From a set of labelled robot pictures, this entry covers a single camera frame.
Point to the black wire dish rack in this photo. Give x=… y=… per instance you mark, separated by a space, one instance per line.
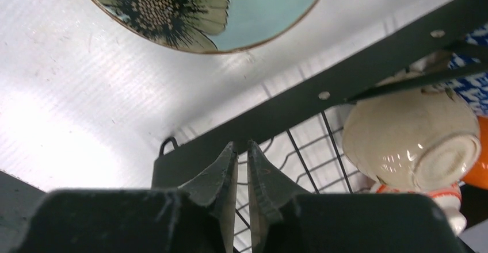
x=341 y=50

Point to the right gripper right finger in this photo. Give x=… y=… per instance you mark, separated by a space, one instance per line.
x=284 y=217

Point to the teal flower plate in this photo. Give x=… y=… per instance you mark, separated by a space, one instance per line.
x=207 y=26

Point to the orange floral pattern bowl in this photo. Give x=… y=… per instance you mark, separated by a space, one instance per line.
x=449 y=199

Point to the plain white bowl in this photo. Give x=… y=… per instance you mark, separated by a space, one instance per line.
x=417 y=139

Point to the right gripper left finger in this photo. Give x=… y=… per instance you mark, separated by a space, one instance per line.
x=197 y=216

